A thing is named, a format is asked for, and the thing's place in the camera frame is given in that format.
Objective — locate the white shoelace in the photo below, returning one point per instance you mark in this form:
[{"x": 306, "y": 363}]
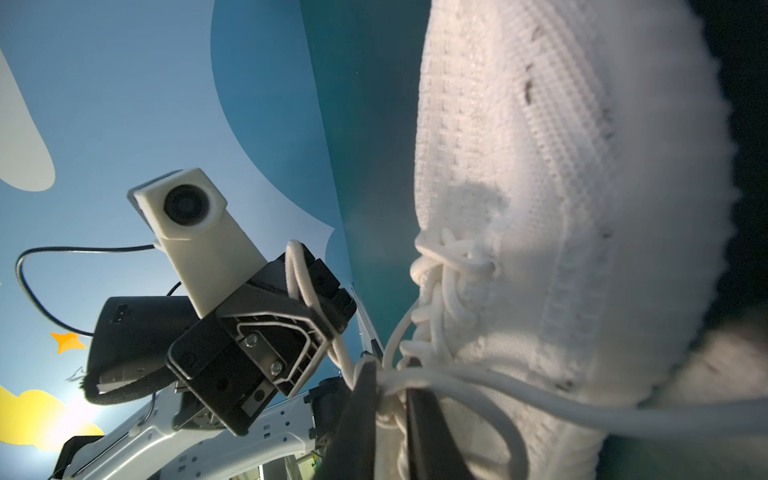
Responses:
[{"x": 740, "y": 418}]

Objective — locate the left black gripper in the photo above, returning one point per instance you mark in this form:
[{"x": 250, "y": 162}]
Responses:
[{"x": 258, "y": 343}]

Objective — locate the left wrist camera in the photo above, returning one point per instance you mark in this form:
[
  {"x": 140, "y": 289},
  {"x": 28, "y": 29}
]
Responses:
[{"x": 206, "y": 247}]

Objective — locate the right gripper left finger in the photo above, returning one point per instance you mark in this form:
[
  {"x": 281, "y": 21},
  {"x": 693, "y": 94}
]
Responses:
[{"x": 351, "y": 453}]

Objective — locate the white sneaker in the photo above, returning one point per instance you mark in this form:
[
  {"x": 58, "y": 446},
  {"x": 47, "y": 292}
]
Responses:
[{"x": 584, "y": 147}]

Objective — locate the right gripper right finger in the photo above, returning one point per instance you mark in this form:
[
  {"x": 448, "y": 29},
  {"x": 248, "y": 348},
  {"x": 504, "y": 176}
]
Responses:
[{"x": 432, "y": 453}]

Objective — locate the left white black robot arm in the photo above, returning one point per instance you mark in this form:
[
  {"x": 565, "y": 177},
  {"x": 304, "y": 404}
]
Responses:
[{"x": 146, "y": 446}]

